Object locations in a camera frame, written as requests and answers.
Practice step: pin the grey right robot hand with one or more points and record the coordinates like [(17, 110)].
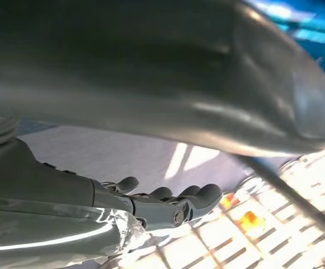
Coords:
[(123, 74)]

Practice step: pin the orange floor object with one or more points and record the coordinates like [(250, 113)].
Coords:
[(227, 201), (249, 221)]

